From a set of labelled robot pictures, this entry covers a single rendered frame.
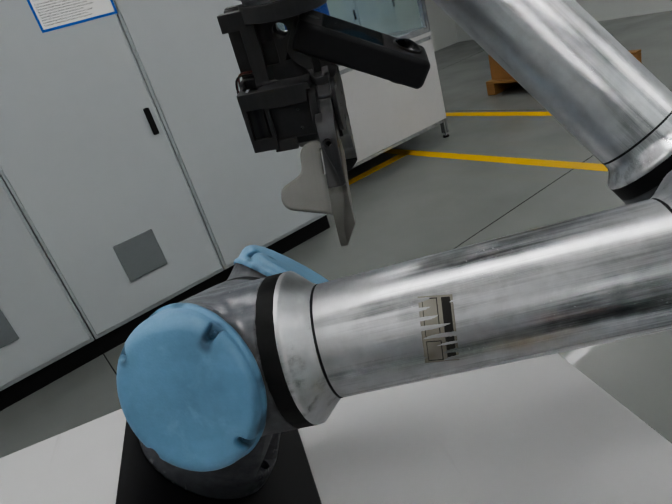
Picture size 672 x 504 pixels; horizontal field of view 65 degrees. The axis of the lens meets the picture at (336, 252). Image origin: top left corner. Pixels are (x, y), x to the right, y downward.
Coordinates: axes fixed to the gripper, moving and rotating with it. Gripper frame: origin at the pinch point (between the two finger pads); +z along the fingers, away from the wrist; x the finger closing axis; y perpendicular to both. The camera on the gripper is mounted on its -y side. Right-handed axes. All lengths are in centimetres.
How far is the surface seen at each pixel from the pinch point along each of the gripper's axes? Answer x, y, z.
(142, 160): -203, 131, 69
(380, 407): 0.3, 2.7, 31.2
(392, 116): -371, 2, 136
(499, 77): -518, -111, 174
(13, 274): -147, 188, 91
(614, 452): 11.8, -22.3, 27.7
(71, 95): -197, 147, 28
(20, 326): -137, 193, 116
